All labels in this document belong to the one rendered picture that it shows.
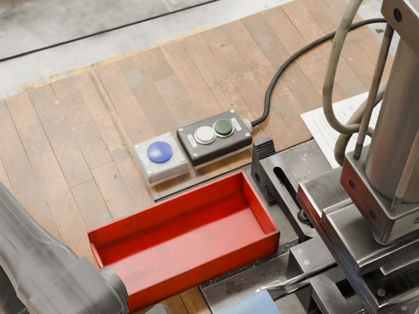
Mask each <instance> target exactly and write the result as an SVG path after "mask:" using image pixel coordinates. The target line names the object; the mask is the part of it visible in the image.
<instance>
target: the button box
mask: <svg viewBox="0 0 419 314"><path fill-rule="evenodd" d="M373 23H387V20H386V19H385V18H373V19H367V20H364V21H360V22H356V23H353V24H351V26H350V29H349V30H351V29H354V28H356V27H360V26H363V25H365V24H373ZM335 33H336V31H334V32H331V33H330V34H327V35H326V36H323V37H321V38H320V39H317V40H315V41H314V42H311V43H310V44H308V45H307V46H305V47H303V48H302V49H300V50H299V51H297V52H296V53H295V54H293V55H292V56H291V57H289V58H288V59H287V60H286V61H285V62H284V63H283V64H282V65H281V66H280V68H279V69H278V71H277V72H276V74H275V75H274V77H273V78H272V80H271V82H270V84H269V86H268V88H267V90H266V94H265V99H264V112H263V115H262V116H261V117H260V118H258V119H257V120H254V121H252V122H250V121H249V120H248V119H247V118H245V119H243V120H242V119H241V117H240V116H239V114H238V113H237V111H236V109H234V108H232V109H230V110H227V111H225V112H222V113H219V114H217V115H214V116H212V117H209V118H205V119H204V120H200V121H198V122H195V123H192V124H190V125H187V126H184V127H182V128H179V129H177V131H176V136H177V138H178V139H177V141H178V143H179V145H180V147H181V149H182V150H183V152H184V154H185V156H186V158H187V160H188V161H189V163H190V165H191V167H192V168H193V169H198V168H202V167H204V166H206V165H209V164H211V163H214V162H217V161H219V160H222V159H225V158H227V157H229V156H232V155H235V154H237V153H240V152H242V151H245V150H248V149H250V148H251V145H252V142H253V137H252V135H251V133H252V132H253V129H252V127H254V126H256V125H259V124H260V123H262V122H263V121H264V120H265V119H266V118H267V117H268V115H269V108H270V96H271V92H272V90H273V88H274V86H275V84H276V82H277V80H278V78H279V77H280V76H281V74H282V73H283V71H284V70H285V68H286V67H287V66H288V65H289V64H290V63H291V62H292V61H293V60H295V59H296V58H298V57H299V56H300V55H302V54H303V53H305V52H306V51H308V50H309V49H311V48H313V47H315V46H317V45H318V44H320V43H322V42H324V41H326V40H328V39H330V38H333V37H335ZM219 120H228V121H230V122H231V124H232V126H233V130H232V132H231V133H230V134H228V135H224V136H223V135H219V134H217V133H216V132H215V130H214V125H215V123H216V122H217V121H219ZM202 126H208V127H210V128H212V129H213V130H214V138H213V140H211V141H210V142H207V143H204V142H201V141H199V140H198V139H197V137H196V132H197V130H198V129H199V128H200V127H202Z"/></svg>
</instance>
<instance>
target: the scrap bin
mask: <svg viewBox="0 0 419 314"><path fill-rule="evenodd" d="M280 233H281V232H280V230H279V228H278V226H277V225H276V223H275V222H274V220H273V218H272V217H271V215H270V213H269V211H268V210H267V208H266V207H265V205H264V203H263V202H262V200H261V198H260V197H259V195H258V193H257V192H256V190H255V188H254V186H253V185H252V183H251V182H250V180H249V178H248V177H247V175H246V173H245V172H244V170H243V169H242V170H240V171H237V172H235V173H232V174H229V175H227V176H224V177H222V178H219V179H216V180H214V181H212V182H209V183H206V184H204V185H202V186H199V187H197V188H194V189H191V190H189V191H186V192H184V193H181V194H179V195H176V196H173V197H171V198H168V199H166V200H164V201H161V202H158V203H156V204H153V205H151V206H148V207H145V208H143V209H141V210H138V211H135V212H133V213H131V214H128V215H126V216H123V217H120V218H118V219H115V220H113V221H110V222H108V223H105V224H102V225H100V226H97V227H94V228H93V229H90V230H87V235H88V238H89V242H90V247H91V250H92V253H93V255H94V257H95V260H96V262H97V265H98V266H99V268H100V269H102V268H104V267H105V266H108V267H110V268H111V269H112V270H113V271H114V272H115V273H116V274H117V275H118V276H119V277H120V278H121V279H122V281H123V283H124V284H125V287H126V289H127V292H128V295H129V297H130V299H129V300H128V301H126V304H127V307H128V310H129V312H128V313H127V314H132V313H135V312H137V311H140V310H142V309H144V308H146V307H149V306H151V305H154V304H156V303H158V302H161V301H163V300H166V299H167V298H170V297H172V296H175V295H177V294H179V293H181V292H184V291H186V290H189V289H191V288H193V287H196V286H198V285H201V284H202V283H205V282H207V281H210V280H212V279H214V278H216V277H219V276H221V275H224V274H226V273H228V272H231V271H233V270H236V269H238V268H240V267H242V266H245V265H247V264H250V263H251V262H254V261H256V260H259V259H261V258H263V257H266V256H268V255H271V254H273V253H275V252H277V251H278V246H279V238H280Z"/></svg>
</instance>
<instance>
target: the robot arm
mask: <svg viewBox="0 0 419 314"><path fill-rule="evenodd" d="M129 299H130V297H129V295H128V292H127V289H126V287H125V284H124V283H123V281H122V279H121V278H120V277H119V276H118V275H117V274H116V273H115V272H114V271H113V270H112V269H111V268H110V267H108V266H105V267H104V268H102V269H98V270H97V269H96V268H95V267H94V266H93V265H92V264H91V262H90V261H89V260H88V259H87V258H86V256H85V255H83V256H82V257H80V258H79V256H78V255H77V254H76V253H75V252H74V251H73V250H72V249H71V248H70V247H69V246H68V245H65V244H63V243H62V242H61V241H59V240H58V239H56V238H55V237H54V236H53V235H52V234H50V233H49V232H48V231H46V230H45V229H44V228H43V227H42V226H41V225H40V224H39V223H38V222H37V221H36V220H35V219H34V218H33V217H32V216H31V215H30V214H29V213H28V212H27V211H26V209H25V208H24V207H23V206H22V205H21V203H20V202H19V201H18V200H17V199H16V198H15V197H14V196H13V195H12V193H11V192H10V191H9V190H8V188H7V187H5V185H4V184H3V183H2V182H1V181H0V314H127V313H128V312H129V310H128V307H127V304H126V301H128V300H129ZM145 314H171V311H170V309H169V308H168V306H166V305H162V304H157V305H156V306H154V307H153V308H152V309H151V310H149V311H148V312H146V313H145Z"/></svg>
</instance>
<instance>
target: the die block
mask: <svg viewBox="0 0 419 314"><path fill-rule="evenodd" d="M301 274H302V272H301V271H300V269H299V267H298V266H297V264H296V262H295V260H294V259H293V257H292V255H291V254H290V253H289V258H288V263H287V270H286V278H287V280H290V279H292V278H294V277H297V276H299V275H301ZM337 288H338V289H339V290H340V292H341V294H342V296H343V297H344V296H346V295H349V294H351V293H353V292H355V291H354V289H353V288H352V286H351V284H350V283H349V281H348V280H347V281H345V282H343V283H340V284H338V285H337ZM295 294H296V295H297V297H298V299H299V301H300V302H301V304H302V306H303V307H304V310H305V311H306V313H309V312H311V311H314V310H316V309H318V308H319V309H320V311H321V312H322V314H326V312H325V311H324V309H323V308H322V305H321V304H320V302H319V301H318V299H317V297H316V296H315V294H314V292H313V291H312V289H311V287H310V286H308V287H306V288H303V289H301V290H298V291H296V292H295ZM355 294H356V292H355Z"/></svg>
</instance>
